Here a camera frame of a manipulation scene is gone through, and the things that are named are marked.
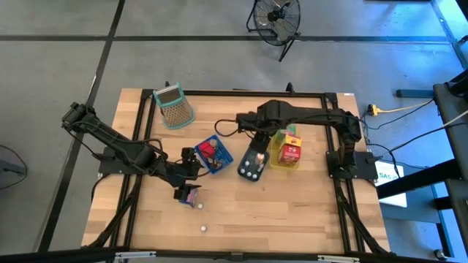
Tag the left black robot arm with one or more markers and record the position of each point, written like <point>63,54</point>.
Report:
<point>109,142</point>

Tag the black aluminium table frame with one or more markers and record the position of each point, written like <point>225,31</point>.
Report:
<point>256,93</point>

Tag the paprika tin with red lid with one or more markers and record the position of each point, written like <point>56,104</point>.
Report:
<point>206,149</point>

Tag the red Froot Loops cereal box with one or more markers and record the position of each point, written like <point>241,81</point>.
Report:
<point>289,155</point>

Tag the dark grey office desk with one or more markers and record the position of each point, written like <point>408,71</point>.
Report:
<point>453,146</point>

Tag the black desk leg beam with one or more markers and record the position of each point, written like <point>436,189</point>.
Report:
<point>417,178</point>

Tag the white printed sign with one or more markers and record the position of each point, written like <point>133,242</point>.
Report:
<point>393,190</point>

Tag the silver aluminium bracket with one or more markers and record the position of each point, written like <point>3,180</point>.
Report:
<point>338,258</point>
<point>135,254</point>

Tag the small dark dropper bottle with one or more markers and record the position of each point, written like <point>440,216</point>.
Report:
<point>200,206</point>
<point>260,168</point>
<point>203,228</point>

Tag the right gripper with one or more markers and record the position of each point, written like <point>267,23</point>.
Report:
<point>261,141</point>

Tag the blue slotted plastic basket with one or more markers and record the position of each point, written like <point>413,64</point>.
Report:
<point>226,159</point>

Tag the grey floor object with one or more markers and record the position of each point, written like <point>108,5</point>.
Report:
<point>11,166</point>

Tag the teal-rimmed metal box grater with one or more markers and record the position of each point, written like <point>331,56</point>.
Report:
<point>175,106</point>

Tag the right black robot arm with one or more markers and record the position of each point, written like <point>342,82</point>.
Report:
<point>311,115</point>

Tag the yellow plastic bin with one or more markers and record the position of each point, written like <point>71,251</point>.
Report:
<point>273,157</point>

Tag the blue Frosted Flakes cereal box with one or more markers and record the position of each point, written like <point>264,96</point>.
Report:
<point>193,199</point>

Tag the labelled glass spice jar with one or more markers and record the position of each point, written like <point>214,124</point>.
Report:
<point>213,142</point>

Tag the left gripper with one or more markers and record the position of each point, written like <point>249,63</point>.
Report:
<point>183,171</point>

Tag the black rig crossbar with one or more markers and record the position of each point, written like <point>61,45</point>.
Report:
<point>55,255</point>

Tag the black caster wheel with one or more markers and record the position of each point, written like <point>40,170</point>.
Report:
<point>439,254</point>

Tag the green Apple Jacks cereal box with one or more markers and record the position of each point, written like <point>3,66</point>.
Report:
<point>279,138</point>

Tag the yellow power plug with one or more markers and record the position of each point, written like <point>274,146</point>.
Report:
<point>373,109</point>

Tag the yellow Corn Pops cereal box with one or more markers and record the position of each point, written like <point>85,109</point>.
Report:
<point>292,140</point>

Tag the blue-grey desk foot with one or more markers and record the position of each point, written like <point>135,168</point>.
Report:
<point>415,93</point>

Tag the black frame knob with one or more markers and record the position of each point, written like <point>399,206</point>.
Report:
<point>290,87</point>
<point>167,84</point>

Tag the black floor fan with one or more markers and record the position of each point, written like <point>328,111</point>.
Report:
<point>272,15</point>

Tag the orange-yellow squeeze bottle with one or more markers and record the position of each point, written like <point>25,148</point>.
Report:
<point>260,158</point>

